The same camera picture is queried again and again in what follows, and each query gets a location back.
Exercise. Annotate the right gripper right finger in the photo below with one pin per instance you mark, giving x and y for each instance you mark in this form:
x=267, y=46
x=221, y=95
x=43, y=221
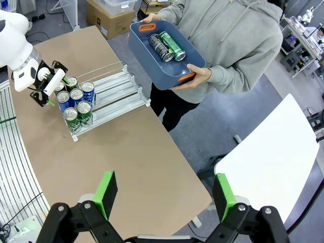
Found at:
x=225, y=197

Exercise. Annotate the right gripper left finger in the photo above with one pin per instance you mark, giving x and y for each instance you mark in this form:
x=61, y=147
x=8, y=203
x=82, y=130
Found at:
x=105, y=195

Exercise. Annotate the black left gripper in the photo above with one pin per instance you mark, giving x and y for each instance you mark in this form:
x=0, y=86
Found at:
x=39, y=84

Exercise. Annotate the blue Pocari Sweat can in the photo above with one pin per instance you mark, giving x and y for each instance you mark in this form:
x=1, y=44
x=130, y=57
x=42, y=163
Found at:
x=63, y=97
x=87, y=86
x=76, y=93

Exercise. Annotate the green soda can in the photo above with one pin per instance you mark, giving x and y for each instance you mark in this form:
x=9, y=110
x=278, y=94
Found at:
x=71, y=114
x=84, y=107
x=172, y=44

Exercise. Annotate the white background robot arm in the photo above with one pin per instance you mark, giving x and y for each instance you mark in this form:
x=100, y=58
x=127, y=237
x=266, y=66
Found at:
x=307, y=14

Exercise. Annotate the person's right forearm grey sleeve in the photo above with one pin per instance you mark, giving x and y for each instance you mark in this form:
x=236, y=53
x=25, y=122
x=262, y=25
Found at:
x=172, y=12

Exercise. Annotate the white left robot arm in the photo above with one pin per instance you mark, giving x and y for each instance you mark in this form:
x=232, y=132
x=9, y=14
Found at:
x=12, y=38

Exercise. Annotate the aluminium slotted robot base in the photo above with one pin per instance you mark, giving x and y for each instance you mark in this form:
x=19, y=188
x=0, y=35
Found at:
x=15, y=164

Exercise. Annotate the person's left forearm grey sleeve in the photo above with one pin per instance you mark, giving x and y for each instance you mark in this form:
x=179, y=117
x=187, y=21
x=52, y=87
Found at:
x=248, y=68

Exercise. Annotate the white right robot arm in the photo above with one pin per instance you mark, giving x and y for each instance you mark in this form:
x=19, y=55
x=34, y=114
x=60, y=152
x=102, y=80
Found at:
x=25, y=230

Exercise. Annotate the person's right hand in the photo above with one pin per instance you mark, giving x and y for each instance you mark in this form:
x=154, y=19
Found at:
x=152, y=17

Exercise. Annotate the person's left hand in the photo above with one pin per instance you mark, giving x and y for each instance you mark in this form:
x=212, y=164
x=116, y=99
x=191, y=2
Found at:
x=202, y=74

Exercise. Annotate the large white table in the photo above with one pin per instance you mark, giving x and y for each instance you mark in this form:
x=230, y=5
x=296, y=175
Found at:
x=265, y=157

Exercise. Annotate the clear acrylic can rack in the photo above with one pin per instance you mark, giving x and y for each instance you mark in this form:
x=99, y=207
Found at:
x=114, y=83

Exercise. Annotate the black power adapter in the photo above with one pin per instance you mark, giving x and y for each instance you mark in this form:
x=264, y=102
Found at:
x=38, y=17

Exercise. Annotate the white panel stand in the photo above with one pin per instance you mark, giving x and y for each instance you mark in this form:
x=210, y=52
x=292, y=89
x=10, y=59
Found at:
x=69, y=10

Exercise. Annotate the large cardboard box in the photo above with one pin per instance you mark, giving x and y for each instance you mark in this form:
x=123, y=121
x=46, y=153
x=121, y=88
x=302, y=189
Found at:
x=114, y=25

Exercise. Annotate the clear plastic storage box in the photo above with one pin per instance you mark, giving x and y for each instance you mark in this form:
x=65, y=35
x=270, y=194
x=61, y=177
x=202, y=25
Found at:
x=119, y=6

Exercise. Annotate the person's black trousers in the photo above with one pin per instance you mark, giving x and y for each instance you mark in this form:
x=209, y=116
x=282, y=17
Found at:
x=172, y=108

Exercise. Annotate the grey hoodie torso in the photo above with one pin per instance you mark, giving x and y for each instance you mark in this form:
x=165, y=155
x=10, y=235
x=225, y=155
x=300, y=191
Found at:
x=227, y=30

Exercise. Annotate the background work desk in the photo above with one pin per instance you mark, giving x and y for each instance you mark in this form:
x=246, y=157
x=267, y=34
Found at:
x=303, y=43

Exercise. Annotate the seated person white shirt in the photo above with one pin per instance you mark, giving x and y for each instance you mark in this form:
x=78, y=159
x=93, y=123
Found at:
x=321, y=33

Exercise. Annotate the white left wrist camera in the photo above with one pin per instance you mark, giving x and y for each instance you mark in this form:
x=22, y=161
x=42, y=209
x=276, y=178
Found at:
x=54, y=82

